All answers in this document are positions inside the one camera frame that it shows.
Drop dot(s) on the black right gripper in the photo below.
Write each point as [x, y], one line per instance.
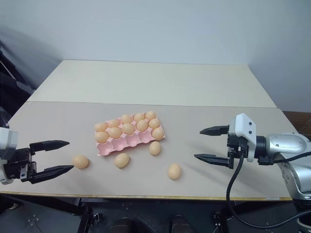
[236, 148]

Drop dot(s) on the dark rounded shape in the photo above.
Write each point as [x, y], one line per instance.
[181, 224]
[126, 225]

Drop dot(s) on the pink plastic egg tray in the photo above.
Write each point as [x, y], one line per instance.
[120, 146]

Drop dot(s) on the tan plastic egg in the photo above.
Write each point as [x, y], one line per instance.
[114, 132]
[139, 116]
[122, 160]
[154, 148]
[128, 128]
[113, 122]
[100, 126]
[150, 114]
[80, 161]
[101, 137]
[126, 118]
[174, 171]
[142, 125]
[158, 133]
[154, 123]

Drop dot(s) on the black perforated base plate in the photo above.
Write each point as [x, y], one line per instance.
[267, 214]
[36, 218]

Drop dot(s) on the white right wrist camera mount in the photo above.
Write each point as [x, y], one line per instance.
[246, 126]

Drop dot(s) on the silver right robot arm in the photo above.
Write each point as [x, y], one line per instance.
[286, 145]

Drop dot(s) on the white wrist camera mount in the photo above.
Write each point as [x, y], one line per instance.
[246, 126]
[8, 140]

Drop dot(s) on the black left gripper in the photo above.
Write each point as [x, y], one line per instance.
[20, 165]

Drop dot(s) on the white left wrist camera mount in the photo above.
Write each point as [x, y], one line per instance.
[8, 140]

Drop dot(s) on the black equipment beside table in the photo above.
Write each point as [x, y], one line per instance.
[12, 80]

